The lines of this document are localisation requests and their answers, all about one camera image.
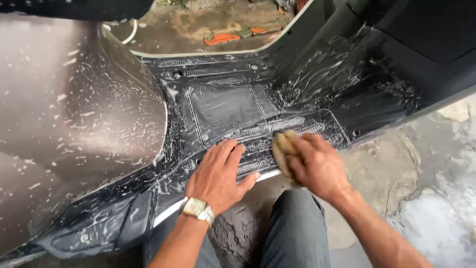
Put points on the person's right hand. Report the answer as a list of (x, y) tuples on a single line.
[(319, 167)]

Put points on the person's left hand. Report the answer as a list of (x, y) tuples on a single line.
[(215, 178)]

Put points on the person's right fingers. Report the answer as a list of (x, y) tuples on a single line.
[(303, 156)]

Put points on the yellow-brown cleaning sponge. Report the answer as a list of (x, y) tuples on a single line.
[(282, 152)]

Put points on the person's grey trousers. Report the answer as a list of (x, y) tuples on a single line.
[(275, 234)]

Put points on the gold wristwatch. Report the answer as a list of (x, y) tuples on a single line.
[(199, 210)]

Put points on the soapy black motor scooter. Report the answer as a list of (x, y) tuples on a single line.
[(186, 111)]

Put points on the orange bricks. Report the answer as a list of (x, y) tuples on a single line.
[(241, 34)]

